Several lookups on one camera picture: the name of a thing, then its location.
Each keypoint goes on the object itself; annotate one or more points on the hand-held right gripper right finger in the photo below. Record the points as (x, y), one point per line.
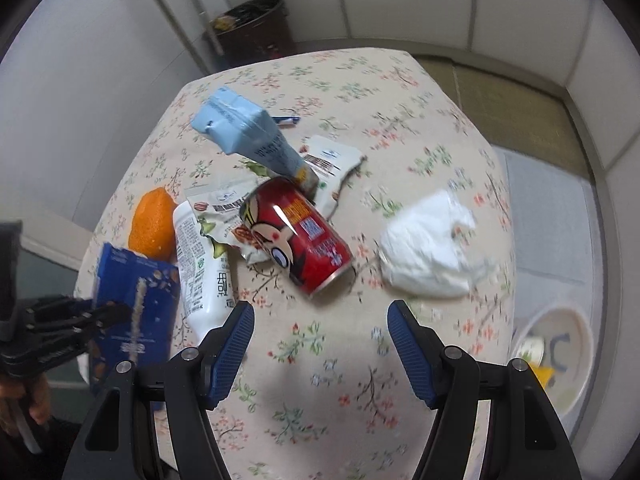
(407, 345)

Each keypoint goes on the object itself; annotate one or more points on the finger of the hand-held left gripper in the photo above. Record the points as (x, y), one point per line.
(107, 316)

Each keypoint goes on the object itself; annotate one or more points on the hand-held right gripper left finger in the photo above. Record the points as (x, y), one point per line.
(232, 345)

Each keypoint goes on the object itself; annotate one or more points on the blue snack packet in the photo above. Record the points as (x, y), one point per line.
(160, 320)

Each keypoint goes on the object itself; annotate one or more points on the white drink pouch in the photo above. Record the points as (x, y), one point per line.
(200, 280)

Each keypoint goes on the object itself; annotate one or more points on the orange peel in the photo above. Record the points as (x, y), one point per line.
(152, 225)

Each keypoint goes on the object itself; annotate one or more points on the red drink can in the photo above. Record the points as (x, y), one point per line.
(310, 240)

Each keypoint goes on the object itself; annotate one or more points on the white nut snack packet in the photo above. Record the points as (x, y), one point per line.
(220, 205)
(330, 157)

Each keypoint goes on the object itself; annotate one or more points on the white plastic bin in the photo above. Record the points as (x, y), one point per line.
(575, 340)

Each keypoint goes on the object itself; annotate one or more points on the light blue drink carton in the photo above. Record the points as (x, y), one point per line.
(245, 130)

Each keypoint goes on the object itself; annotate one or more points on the person's left hand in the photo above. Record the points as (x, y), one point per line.
(37, 402)

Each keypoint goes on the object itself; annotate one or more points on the small white cup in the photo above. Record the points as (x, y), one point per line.
(532, 350)

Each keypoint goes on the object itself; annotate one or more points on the yellow packet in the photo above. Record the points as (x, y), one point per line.
(542, 376)

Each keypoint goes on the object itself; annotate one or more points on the green leaf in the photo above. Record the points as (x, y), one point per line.
(257, 169)

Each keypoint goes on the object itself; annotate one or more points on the grey floor mat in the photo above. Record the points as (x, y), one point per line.
(550, 210)

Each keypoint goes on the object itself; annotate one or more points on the small blue wrapper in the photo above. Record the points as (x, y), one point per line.
(287, 120)

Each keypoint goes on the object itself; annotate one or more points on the floral tablecloth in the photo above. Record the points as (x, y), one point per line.
(350, 100)

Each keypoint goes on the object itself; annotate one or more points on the brown waste bin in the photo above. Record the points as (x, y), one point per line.
(260, 35)

